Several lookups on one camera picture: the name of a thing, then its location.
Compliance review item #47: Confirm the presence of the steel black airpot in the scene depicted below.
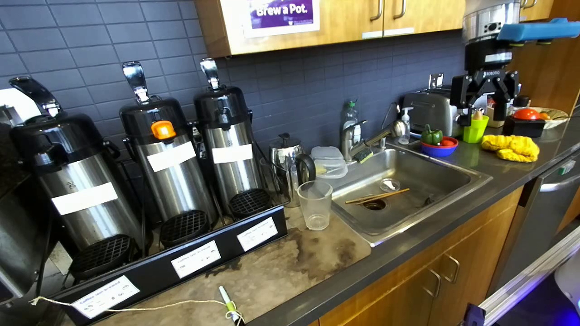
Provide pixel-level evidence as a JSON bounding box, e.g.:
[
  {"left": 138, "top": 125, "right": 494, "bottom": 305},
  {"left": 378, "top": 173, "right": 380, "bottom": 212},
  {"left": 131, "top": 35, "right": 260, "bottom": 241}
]
[
  {"left": 8, "top": 77, "right": 148, "bottom": 281},
  {"left": 193, "top": 57, "right": 274, "bottom": 221}
]

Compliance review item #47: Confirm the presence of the black airpot rack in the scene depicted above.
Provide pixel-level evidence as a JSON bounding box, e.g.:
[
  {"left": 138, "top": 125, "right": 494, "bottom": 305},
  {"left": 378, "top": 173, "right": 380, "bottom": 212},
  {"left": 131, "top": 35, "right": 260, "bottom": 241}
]
[{"left": 44, "top": 205, "right": 289, "bottom": 323}]

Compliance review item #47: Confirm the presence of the metal lower cabinet handle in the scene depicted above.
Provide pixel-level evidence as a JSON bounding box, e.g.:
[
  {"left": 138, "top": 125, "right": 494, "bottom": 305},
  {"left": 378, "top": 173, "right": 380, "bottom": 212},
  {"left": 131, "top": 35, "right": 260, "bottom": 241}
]
[
  {"left": 443, "top": 252, "right": 463, "bottom": 285},
  {"left": 421, "top": 269, "right": 443, "bottom": 299}
]

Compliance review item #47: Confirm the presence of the tall wooden side panel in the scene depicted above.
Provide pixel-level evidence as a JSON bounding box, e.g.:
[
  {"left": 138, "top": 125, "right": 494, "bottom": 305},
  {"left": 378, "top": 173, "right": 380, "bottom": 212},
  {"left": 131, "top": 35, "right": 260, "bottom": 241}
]
[{"left": 510, "top": 39, "right": 580, "bottom": 115}]

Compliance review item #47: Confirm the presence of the black coffee brewer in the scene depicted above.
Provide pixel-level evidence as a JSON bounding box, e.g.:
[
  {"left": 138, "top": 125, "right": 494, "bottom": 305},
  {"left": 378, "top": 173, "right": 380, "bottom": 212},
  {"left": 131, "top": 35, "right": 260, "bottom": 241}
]
[{"left": 0, "top": 87, "right": 61, "bottom": 310}]

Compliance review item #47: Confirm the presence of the thin white cord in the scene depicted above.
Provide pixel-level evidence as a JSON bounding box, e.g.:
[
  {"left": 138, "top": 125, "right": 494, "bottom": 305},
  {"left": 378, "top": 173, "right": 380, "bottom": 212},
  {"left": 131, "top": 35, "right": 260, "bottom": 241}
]
[{"left": 30, "top": 294, "right": 235, "bottom": 317}]

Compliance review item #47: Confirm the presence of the clear hand soap pump bottle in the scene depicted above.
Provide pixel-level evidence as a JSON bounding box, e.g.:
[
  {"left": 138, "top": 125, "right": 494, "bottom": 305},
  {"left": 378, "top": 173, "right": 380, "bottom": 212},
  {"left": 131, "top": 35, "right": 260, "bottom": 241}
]
[{"left": 394, "top": 107, "right": 416, "bottom": 147}]

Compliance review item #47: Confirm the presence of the wooden cabinet door with sign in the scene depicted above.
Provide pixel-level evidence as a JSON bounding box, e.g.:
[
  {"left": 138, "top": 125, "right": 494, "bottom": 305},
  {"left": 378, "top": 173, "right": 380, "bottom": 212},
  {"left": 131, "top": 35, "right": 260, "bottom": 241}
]
[{"left": 218, "top": 0, "right": 387, "bottom": 58}]

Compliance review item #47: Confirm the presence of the wide wooden cabinet door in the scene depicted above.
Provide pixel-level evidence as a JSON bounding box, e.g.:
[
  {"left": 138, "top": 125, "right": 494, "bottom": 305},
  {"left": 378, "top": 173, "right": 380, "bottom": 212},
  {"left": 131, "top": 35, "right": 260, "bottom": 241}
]
[{"left": 383, "top": 0, "right": 468, "bottom": 39}]

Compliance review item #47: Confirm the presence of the yellow cloth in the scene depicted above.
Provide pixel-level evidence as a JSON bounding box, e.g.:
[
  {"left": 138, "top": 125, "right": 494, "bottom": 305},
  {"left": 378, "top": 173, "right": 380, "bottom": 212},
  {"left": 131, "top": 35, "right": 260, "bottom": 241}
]
[{"left": 479, "top": 133, "right": 543, "bottom": 165}]

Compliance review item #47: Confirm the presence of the beige stained counter mat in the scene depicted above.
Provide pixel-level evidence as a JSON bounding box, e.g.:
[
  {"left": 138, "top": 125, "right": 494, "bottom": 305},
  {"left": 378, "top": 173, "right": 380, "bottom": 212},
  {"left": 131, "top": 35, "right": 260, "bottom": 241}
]
[{"left": 99, "top": 207, "right": 374, "bottom": 326}]

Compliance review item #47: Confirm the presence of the black bowl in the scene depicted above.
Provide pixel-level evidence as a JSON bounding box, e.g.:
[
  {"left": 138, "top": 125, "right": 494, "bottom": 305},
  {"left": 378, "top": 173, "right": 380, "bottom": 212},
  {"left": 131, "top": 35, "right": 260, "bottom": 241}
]
[{"left": 503, "top": 115, "right": 548, "bottom": 140}]

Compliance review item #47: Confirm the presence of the clear plastic cup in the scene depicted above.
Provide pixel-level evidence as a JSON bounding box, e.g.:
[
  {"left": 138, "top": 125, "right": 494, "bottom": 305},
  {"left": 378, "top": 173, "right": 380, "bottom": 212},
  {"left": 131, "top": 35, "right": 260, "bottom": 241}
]
[{"left": 296, "top": 180, "right": 336, "bottom": 232}]

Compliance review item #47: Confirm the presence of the wooden chopstick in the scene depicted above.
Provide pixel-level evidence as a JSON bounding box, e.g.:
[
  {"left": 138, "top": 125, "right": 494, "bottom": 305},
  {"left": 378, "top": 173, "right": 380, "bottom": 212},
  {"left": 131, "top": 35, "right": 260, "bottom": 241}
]
[
  {"left": 345, "top": 187, "right": 412, "bottom": 207},
  {"left": 345, "top": 191, "right": 409, "bottom": 207}
]

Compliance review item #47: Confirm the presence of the steel airpot with orange tab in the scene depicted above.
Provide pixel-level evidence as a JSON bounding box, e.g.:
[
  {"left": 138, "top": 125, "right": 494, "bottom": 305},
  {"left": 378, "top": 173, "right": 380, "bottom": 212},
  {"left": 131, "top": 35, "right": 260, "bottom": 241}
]
[{"left": 119, "top": 60, "right": 220, "bottom": 249}]

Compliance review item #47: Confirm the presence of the green sponge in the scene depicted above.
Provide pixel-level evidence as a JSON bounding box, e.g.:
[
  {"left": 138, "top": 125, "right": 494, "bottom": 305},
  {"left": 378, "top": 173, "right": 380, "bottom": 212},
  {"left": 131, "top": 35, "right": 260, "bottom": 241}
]
[{"left": 352, "top": 147, "right": 378, "bottom": 167}]

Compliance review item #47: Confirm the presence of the clear plastic food container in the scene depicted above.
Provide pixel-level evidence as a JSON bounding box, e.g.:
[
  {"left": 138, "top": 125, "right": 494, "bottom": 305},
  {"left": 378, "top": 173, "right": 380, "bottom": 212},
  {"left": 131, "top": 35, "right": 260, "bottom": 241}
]
[{"left": 309, "top": 145, "right": 351, "bottom": 182}]

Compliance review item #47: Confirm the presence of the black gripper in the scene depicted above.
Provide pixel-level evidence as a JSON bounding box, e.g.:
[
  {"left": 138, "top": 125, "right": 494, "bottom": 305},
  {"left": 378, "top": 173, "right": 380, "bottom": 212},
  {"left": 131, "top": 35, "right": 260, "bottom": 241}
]
[{"left": 450, "top": 39, "right": 523, "bottom": 129}]

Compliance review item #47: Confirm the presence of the steel pitcher with black handle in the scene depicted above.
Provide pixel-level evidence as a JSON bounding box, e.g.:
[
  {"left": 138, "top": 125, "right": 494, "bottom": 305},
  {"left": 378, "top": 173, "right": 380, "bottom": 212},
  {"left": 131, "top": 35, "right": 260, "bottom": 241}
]
[{"left": 269, "top": 133, "right": 318, "bottom": 202}]

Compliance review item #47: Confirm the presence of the green bell pepper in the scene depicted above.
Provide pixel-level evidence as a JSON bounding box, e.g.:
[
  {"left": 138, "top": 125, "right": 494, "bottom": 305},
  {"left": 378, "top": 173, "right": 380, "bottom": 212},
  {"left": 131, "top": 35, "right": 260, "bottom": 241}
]
[{"left": 423, "top": 124, "right": 445, "bottom": 147}]

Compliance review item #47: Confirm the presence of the stainless steel sink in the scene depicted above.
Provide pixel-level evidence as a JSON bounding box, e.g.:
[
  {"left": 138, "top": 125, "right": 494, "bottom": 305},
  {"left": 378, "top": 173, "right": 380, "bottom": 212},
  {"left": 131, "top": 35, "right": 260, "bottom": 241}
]
[{"left": 329, "top": 144, "right": 496, "bottom": 249}]

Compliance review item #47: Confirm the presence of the wooden lower cabinet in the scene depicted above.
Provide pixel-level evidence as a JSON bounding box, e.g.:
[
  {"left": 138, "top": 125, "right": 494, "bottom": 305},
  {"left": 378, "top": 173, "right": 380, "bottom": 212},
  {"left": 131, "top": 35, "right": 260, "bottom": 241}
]
[{"left": 314, "top": 187, "right": 525, "bottom": 326}]

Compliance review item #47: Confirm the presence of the red tomato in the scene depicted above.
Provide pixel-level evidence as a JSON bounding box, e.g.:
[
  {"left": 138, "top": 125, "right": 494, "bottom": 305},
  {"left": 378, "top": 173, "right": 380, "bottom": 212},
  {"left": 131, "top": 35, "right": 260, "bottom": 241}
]
[{"left": 514, "top": 106, "right": 544, "bottom": 124}]

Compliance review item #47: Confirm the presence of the pale plate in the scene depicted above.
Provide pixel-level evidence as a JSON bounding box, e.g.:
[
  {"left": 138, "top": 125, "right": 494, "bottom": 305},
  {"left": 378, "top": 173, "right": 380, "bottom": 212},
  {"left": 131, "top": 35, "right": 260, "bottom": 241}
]
[{"left": 532, "top": 106, "right": 572, "bottom": 133}]

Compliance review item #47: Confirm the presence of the metal robot stand frame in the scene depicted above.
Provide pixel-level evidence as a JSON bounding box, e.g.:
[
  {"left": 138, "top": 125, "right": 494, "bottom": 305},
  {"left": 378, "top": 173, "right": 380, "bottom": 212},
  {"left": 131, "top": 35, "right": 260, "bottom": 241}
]
[{"left": 463, "top": 225, "right": 580, "bottom": 326}]

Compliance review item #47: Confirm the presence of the silver toaster oven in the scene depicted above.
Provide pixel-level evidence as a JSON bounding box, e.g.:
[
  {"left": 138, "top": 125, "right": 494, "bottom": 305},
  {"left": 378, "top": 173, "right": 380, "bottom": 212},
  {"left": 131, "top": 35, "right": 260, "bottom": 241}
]
[{"left": 401, "top": 89, "right": 467, "bottom": 140}]

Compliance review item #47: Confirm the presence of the chrome sink tap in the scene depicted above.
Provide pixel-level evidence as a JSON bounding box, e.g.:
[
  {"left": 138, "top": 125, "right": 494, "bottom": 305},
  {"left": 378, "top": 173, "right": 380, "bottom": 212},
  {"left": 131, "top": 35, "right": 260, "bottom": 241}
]
[{"left": 340, "top": 120, "right": 396, "bottom": 167}]

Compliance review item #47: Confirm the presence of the stainless dishwasher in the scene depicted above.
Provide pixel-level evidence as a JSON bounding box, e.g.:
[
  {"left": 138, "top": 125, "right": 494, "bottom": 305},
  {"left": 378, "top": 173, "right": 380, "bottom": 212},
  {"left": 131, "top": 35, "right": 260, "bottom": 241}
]
[{"left": 488, "top": 151, "right": 580, "bottom": 296}]

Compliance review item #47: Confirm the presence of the white marker pen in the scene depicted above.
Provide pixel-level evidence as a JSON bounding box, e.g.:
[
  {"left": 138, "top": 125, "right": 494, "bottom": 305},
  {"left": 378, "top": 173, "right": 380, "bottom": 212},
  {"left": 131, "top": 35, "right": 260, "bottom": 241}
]
[{"left": 216, "top": 285, "right": 247, "bottom": 326}]

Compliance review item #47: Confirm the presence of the purple white sign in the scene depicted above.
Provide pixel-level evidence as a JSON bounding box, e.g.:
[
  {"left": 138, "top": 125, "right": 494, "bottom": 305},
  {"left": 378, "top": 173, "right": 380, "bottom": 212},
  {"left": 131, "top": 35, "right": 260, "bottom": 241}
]
[{"left": 244, "top": 0, "right": 323, "bottom": 37}]

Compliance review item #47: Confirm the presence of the blue bowl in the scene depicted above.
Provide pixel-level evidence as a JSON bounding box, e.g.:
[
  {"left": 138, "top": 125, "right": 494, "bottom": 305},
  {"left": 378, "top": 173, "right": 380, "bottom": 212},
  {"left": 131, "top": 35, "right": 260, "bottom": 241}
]
[{"left": 421, "top": 136, "right": 461, "bottom": 162}]

